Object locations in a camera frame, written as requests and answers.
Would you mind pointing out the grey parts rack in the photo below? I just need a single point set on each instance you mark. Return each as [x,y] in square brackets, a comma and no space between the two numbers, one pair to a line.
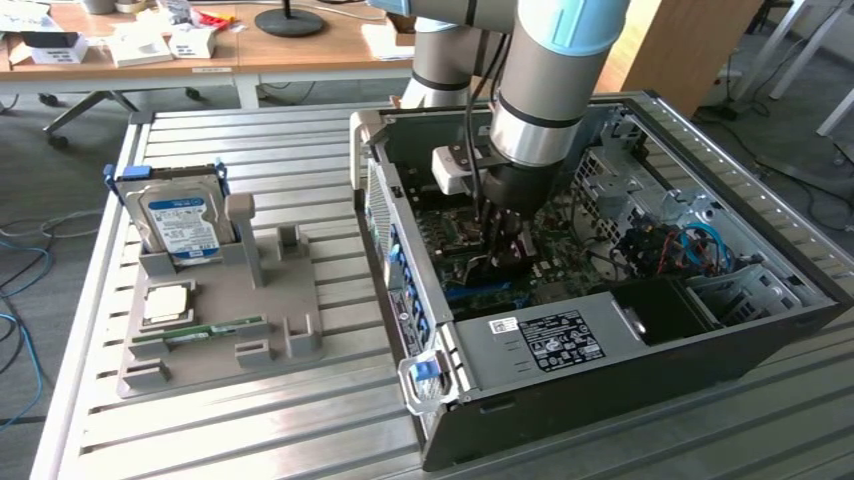
[220,300]

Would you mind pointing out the wooden cabinet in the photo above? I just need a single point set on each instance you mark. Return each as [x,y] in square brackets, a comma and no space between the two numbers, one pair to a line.
[687,50]

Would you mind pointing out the short blue expansion slot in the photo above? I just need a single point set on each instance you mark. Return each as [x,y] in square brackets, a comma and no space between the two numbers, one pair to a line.
[521,301]

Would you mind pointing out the tape roll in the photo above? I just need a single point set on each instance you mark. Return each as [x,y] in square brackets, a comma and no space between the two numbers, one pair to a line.
[136,5]

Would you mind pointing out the long blue expansion slot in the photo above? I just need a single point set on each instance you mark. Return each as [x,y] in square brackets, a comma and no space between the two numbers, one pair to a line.
[467,293]

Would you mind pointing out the white box with black label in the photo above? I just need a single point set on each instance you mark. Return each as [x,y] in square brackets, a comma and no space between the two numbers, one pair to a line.
[60,55]

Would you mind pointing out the green motherboard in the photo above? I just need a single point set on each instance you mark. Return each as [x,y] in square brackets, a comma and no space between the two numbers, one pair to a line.
[573,260]

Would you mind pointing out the grey wheeled frame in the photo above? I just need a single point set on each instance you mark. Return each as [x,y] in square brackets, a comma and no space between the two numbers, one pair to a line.
[86,107]

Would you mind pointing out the grey power supply unit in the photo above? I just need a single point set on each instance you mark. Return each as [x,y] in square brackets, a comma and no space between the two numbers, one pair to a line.
[493,360]

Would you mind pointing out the metal disk bay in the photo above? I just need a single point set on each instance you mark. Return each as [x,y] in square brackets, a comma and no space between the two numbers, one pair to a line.
[754,295]

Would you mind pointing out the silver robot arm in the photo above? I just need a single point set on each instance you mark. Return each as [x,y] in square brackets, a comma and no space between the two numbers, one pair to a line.
[547,100]

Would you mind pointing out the white table frame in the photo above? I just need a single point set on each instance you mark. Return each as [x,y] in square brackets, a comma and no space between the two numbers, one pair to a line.
[836,116]

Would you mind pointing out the red item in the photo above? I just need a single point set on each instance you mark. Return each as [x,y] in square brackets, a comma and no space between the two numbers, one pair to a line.
[216,21]

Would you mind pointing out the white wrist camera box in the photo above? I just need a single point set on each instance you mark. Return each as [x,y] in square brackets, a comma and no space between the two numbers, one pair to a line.
[449,172]

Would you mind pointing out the hard disk in blue caddy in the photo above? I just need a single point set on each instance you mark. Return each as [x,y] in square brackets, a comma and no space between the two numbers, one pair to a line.
[176,225]

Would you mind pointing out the loose white sheets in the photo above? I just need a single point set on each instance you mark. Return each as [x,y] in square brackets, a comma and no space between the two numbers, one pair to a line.
[22,20]

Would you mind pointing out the wooden desk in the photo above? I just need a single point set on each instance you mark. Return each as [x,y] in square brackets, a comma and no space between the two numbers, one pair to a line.
[300,52]
[100,72]

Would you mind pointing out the silver CPU chip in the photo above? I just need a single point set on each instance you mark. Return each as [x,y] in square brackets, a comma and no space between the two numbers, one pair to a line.
[162,305]

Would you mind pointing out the black open PC case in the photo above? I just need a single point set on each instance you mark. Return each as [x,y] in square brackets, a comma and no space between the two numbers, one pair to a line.
[600,400]

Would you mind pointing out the white paper stack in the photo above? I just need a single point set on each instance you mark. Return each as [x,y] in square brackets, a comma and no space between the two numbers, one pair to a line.
[383,45]

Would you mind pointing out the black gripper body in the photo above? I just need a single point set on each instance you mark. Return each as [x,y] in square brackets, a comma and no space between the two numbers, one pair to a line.
[516,190]

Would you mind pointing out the blue case latch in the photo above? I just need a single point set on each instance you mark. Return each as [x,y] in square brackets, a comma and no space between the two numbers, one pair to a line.
[423,371]

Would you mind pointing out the black round lamp base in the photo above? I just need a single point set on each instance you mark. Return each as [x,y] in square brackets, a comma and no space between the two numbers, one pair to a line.
[289,25]

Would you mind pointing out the small white labelled box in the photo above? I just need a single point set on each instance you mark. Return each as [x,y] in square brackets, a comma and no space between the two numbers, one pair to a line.
[193,42]

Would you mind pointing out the CPU socket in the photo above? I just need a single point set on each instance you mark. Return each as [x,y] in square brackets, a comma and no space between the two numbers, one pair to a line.
[456,230]

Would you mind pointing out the green RAM stick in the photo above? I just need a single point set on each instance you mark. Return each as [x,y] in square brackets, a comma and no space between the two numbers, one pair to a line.
[200,332]

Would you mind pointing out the grey cup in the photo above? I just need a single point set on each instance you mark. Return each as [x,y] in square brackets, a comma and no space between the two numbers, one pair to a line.
[100,6]

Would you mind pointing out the flat white box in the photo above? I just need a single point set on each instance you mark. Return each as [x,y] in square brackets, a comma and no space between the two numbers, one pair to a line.
[140,50]

